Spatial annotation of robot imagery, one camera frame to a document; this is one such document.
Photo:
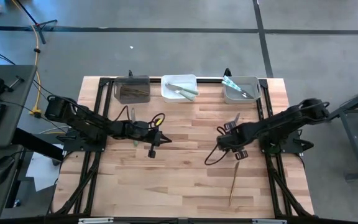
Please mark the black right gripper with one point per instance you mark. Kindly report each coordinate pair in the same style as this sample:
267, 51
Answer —
233, 140

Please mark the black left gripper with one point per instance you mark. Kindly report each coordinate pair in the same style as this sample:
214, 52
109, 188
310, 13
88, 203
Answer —
138, 130

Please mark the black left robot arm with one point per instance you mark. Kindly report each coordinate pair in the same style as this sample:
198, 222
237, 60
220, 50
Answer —
82, 119

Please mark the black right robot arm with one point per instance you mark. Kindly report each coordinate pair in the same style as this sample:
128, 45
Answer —
284, 121

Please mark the light grey plastic bin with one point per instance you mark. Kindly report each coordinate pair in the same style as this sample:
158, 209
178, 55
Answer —
228, 100

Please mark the white plastic bin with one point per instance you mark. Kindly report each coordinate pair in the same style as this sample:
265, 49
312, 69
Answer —
179, 79

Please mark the grey translucent plastic bin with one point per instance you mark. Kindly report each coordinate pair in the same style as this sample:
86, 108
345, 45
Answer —
117, 99

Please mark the dark side table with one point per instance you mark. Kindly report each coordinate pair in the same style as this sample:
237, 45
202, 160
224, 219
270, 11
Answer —
353, 124

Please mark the white paper sheet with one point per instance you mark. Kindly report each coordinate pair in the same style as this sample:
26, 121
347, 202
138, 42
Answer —
45, 171

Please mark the black desk support beam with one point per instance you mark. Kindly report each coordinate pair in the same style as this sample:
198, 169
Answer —
36, 144

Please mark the black computer mouse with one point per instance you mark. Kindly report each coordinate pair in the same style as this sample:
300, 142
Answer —
2, 169

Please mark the black tripod stand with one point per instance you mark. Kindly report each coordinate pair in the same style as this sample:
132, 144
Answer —
42, 26

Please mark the black aluminium rig frame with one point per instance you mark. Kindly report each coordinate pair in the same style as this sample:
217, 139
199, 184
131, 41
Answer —
261, 93

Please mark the silver metal bracket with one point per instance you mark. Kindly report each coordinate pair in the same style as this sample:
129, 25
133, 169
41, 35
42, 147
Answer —
95, 220
269, 221

